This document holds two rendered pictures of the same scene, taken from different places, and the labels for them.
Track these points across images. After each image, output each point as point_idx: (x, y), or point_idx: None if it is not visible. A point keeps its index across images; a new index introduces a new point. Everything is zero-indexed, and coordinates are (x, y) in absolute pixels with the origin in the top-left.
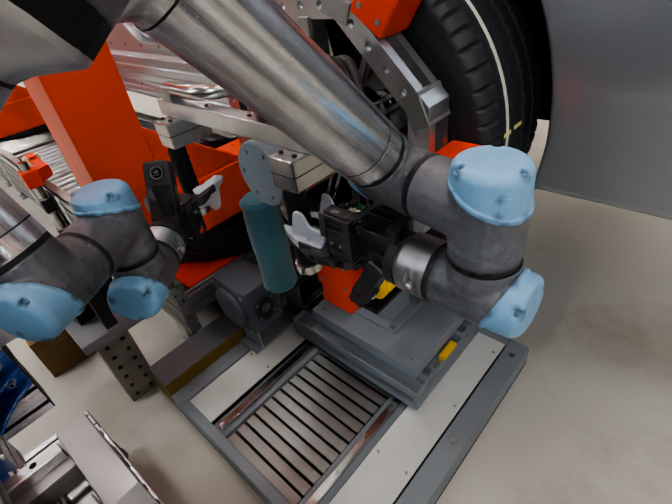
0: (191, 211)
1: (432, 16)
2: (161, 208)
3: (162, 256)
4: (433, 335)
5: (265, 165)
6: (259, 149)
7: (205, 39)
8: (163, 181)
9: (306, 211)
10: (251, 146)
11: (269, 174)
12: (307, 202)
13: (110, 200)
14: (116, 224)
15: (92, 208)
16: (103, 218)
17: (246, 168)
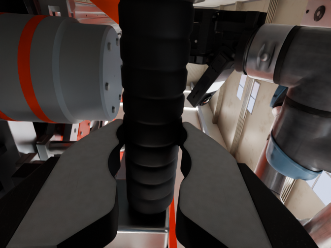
0: (197, 50)
1: None
2: (225, 75)
3: (310, 95)
4: None
5: (112, 100)
6: (114, 116)
7: None
8: (206, 95)
9: (148, 182)
10: (116, 111)
11: (110, 89)
12: (137, 192)
13: (305, 179)
14: (324, 168)
15: (317, 175)
16: (322, 170)
17: (119, 72)
